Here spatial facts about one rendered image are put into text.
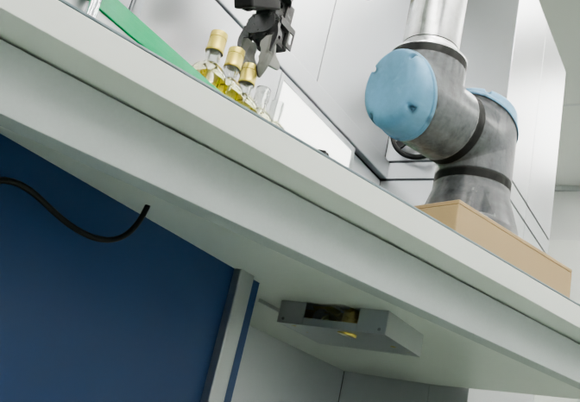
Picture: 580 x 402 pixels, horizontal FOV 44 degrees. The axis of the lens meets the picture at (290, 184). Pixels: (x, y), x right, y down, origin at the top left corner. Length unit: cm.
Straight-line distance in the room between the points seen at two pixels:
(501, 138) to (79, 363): 67
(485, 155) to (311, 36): 101
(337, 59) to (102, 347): 133
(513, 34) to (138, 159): 191
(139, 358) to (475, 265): 48
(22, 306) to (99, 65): 38
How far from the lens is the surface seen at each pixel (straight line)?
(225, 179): 73
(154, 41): 107
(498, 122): 112
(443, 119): 103
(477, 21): 254
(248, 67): 148
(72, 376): 98
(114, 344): 102
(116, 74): 64
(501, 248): 101
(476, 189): 107
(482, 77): 241
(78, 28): 63
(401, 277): 90
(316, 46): 203
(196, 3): 157
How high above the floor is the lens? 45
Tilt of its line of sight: 20 degrees up
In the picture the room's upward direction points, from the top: 13 degrees clockwise
